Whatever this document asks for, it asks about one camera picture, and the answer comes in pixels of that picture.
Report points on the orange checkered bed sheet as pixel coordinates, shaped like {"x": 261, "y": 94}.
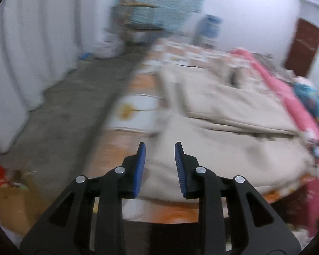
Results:
{"x": 133, "y": 106}

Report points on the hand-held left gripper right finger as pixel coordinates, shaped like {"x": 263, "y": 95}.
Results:
{"x": 180, "y": 170}

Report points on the small blue floor item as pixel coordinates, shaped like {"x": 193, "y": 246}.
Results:
{"x": 85, "y": 56}

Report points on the blue printed cloth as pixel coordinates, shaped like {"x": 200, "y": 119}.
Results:
{"x": 312, "y": 103}

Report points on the brown door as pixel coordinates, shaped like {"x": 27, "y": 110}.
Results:
{"x": 304, "y": 47}

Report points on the beige coat with black zipper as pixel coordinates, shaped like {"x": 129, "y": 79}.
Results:
{"x": 228, "y": 151}

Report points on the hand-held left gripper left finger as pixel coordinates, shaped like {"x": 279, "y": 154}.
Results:
{"x": 139, "y": 170}

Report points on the white plastic bag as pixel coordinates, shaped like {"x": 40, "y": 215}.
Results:
{"x": 109, "y": 46}

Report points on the light blue patterned wall cloth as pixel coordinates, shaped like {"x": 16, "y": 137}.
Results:
{"x": 175, "y": 0}

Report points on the blue water bottle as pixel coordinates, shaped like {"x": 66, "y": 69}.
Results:
{"x": 210, "y": 26}

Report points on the white curtain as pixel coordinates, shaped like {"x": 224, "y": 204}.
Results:
{"x": 29, "y": 45}

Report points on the wooden chair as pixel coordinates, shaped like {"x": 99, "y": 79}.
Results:
{"x": 143, "y": 28}

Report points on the cardboard box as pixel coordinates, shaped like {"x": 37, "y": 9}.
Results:
{"x": 18, "y": 204}

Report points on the pink blanket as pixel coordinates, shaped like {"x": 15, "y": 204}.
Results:
{"x": 295, "y": 98}

